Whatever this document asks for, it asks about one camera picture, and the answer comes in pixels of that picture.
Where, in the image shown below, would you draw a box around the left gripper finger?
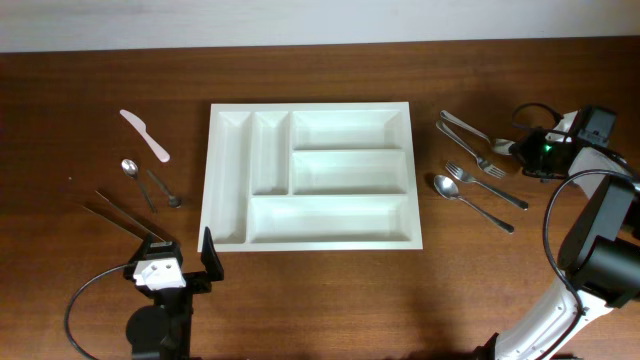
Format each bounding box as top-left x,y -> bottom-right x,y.
201,227 -> 224,281
140,234 -> 173,256

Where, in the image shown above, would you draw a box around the black cable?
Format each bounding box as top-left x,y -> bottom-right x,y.
63,263 -> 134,360
510,102 -> 640,360

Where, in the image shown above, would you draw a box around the steel fork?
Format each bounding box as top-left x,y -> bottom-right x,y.
436,120 -> 506,179
445,162 -> 529,210

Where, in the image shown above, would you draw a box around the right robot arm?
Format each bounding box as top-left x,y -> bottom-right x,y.
472,105 -> 639,360

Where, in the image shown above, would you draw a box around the small steel teaspoon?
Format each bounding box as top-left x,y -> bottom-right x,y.
121,159 -> 157,213

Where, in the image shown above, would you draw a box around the steel tablespoon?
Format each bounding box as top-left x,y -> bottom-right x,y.
434,175 -> 515,234
440,110 -> 515,156

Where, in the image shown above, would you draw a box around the small dark teaspoon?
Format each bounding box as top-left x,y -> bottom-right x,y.
146,169 -> 182,208

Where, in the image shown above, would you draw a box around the left black cable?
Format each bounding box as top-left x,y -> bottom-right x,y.
63,263 -> 134,360

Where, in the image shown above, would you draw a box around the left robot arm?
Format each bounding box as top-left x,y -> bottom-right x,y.
123,229 -> 224,359

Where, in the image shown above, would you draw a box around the right black cable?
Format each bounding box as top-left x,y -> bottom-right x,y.
510,102 -> 640,360

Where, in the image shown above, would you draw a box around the pink plastic knife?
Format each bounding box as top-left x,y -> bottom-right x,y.
119,109 -> 171,163

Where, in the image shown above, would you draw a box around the white plastic cutlery tray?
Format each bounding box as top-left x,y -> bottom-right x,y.
199,102 -> 423,252

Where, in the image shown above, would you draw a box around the steel tweezers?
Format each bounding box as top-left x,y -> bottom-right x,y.
80,190 -> 165,242

